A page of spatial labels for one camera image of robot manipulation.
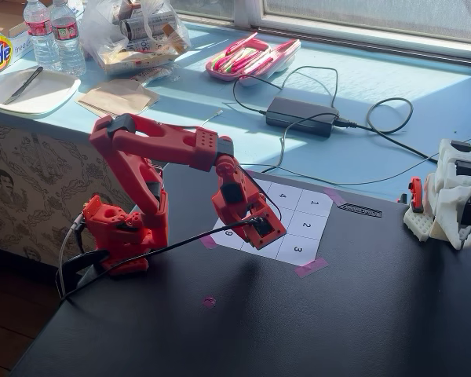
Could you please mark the red robot arm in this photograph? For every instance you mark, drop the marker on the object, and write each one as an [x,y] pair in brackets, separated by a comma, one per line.
[161,137]

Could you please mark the white numbered grid paper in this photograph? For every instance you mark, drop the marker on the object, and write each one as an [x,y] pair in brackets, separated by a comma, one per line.
[310,220]

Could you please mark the black table clamp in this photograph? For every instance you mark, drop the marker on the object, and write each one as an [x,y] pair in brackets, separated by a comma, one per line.
[82,261]

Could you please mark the orange black clamp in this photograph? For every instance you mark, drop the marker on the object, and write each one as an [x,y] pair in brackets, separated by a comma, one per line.
[416,192]

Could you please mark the brown paper napkin stack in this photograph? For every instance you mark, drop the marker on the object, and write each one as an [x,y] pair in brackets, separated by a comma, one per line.
[117,96]

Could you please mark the white square plate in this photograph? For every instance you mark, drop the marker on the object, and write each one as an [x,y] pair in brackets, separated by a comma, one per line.
[43,92]

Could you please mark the printed cardboard food tray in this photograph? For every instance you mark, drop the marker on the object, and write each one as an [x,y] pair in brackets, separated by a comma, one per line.
[141,59]

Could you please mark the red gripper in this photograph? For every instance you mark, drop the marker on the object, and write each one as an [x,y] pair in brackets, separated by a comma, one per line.
[246,225]

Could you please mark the clear plastic bag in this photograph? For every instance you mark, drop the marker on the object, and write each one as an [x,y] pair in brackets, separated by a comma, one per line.
[98,31]

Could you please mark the printed snack packet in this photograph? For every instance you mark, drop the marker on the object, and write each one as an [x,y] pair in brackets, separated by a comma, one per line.
[151,74]

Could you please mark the clear plastic water bottle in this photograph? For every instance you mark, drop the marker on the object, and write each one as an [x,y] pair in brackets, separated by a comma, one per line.
[41,43]
[67,43]

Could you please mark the black power adapter brick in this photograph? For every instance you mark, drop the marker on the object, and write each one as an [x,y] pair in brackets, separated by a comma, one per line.
[300,116]

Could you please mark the small purple tape marker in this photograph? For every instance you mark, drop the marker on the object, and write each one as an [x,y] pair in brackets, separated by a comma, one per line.
[209,302]

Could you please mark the pink pencil case tray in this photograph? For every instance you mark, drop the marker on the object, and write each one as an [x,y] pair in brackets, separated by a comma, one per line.
[220,70]

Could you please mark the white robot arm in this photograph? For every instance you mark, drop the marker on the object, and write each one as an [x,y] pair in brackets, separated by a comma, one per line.
[451,188]

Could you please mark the rolled printed package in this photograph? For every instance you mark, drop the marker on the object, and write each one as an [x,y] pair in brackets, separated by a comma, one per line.
[149,23]

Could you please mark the black plastic knife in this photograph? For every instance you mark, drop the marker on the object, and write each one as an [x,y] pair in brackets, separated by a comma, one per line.
[23,84]

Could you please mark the red wrist camera mount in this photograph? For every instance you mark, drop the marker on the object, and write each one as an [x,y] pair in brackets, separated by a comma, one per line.
[267,232]

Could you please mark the white window frame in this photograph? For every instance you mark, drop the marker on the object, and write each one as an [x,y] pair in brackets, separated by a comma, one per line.
[337,25]

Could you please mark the pink white pencil case lid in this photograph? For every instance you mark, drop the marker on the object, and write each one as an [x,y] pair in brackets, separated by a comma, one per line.
[282,55]

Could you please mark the purple tape strip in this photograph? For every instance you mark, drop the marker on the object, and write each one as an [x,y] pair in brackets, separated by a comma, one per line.
[209,242]
[312,268]
[334,195]
[250,173]

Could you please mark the long pink pen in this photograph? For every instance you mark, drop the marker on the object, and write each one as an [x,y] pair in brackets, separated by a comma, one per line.
[241,43]

